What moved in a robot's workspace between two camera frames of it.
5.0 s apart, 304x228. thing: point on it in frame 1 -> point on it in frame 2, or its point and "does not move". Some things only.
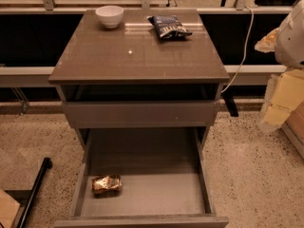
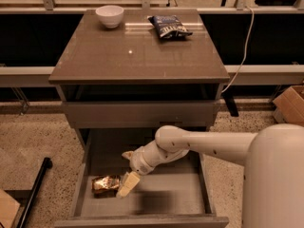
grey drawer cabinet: [142, 89] does not move
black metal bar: [47, 164] does not move
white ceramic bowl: [110, 15] does not move
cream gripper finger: [268, 43] -> [128, 184]
